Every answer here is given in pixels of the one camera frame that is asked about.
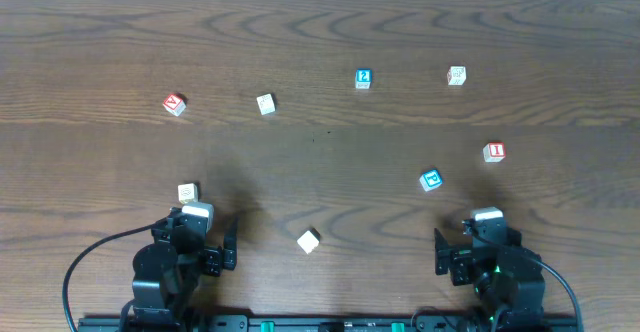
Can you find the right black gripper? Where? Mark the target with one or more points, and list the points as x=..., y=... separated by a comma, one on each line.
x=459, y=264

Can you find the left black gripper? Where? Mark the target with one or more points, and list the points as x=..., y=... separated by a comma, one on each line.
x=213, y=261

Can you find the red letter I block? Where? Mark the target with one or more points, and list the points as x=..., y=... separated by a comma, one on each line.
x=494, y=152

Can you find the red letter A block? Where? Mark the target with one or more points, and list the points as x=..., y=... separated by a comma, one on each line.
x=174, y=104

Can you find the blue number 2 block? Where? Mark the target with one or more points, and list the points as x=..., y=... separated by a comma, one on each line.
x=363, y=79

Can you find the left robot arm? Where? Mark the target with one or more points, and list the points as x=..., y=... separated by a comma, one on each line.
x=167, y=272

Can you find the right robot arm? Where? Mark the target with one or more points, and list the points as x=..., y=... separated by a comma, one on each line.
x=506, y=276

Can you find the wooden block with oval drawing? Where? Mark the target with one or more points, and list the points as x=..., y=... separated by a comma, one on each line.
x=188, y=193

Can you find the blue letter P block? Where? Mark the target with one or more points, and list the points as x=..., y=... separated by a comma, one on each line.
x=430, y=180

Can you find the plain wooden block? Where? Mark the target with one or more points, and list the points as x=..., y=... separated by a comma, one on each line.
x=309, y=241

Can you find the wooden block with line drawing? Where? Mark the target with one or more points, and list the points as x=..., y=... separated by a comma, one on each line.
x=266, y=104

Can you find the wooden block far right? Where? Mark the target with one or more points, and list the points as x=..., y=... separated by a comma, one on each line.
x=456, y=75

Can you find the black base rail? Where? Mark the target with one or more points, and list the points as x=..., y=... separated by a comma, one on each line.
x=241, y=323

